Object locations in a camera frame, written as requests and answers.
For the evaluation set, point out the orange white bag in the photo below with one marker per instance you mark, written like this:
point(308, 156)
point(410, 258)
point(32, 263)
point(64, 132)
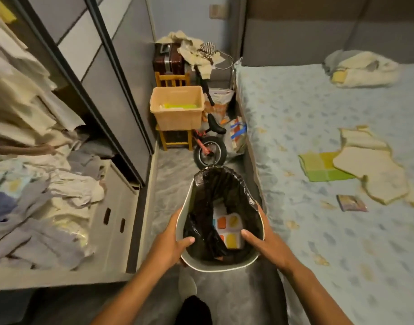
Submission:
point(219, 104)

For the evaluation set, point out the clear bag blue tape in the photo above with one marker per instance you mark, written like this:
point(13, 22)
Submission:
point(237, 135)

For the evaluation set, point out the person's right forearm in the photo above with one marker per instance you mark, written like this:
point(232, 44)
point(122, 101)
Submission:
point(318, 297)

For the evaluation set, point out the striped hat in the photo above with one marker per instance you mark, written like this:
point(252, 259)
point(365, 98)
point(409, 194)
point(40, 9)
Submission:
point(207, 49)

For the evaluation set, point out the white bin with black bag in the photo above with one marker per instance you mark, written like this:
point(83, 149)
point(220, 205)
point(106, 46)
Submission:
point(207, 265)

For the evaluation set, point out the orange foil packet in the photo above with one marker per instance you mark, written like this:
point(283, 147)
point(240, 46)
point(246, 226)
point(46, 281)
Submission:
point(351, 203)

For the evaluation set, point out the grey cloth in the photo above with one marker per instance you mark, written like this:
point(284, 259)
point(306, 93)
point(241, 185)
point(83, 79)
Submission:
point(332, 59)

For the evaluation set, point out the colourful packaging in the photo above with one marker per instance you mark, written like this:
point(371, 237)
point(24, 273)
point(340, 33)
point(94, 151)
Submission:
point(229, 226)

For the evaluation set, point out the yellow wooden chair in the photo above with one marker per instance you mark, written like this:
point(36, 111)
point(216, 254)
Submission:
point(173, 140)

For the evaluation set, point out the grey padded headboard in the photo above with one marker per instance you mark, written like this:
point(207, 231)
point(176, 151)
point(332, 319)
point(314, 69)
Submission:
point(312, 37)

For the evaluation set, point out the person's left forearm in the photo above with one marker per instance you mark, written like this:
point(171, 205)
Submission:
point(129, 294)

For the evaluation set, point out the pink black balance bike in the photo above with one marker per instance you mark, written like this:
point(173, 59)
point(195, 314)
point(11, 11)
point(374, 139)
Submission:
point(210, 150)

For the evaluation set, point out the heap of wardrobe clothes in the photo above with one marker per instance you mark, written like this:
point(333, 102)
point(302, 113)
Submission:
point(31, 182)

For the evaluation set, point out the dotted cream blanket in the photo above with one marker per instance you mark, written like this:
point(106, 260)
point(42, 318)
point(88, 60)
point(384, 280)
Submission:
point(366, 72)

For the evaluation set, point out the person's right hand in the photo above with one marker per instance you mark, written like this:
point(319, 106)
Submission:
point(274, 248)

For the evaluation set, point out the grey wardrobe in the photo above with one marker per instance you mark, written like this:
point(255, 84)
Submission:
point(119, 98)

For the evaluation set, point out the green baby cloth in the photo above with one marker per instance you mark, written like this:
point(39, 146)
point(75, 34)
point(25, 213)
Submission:
point(315, 167)

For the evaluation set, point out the blue patterned bed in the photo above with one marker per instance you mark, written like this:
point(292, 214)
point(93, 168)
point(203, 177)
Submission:
point(362, 250)

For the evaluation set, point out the person's black trouser leg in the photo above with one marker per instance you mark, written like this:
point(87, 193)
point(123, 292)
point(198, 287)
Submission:
point(193, 313)

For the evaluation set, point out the cream yellow-trimmed baby garment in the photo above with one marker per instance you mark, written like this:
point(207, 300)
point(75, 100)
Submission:
point(376, 169)

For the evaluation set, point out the person's left hand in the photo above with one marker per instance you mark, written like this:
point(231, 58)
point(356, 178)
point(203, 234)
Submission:
point(166, 247)

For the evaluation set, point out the brown suitcase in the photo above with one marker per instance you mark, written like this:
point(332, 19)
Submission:
point(168, 60)

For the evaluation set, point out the beige plastic bin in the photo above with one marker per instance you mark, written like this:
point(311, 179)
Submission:
point(176, 118)

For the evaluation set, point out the beige wall switch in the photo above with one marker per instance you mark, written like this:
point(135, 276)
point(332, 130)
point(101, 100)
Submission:
point(219, 11)

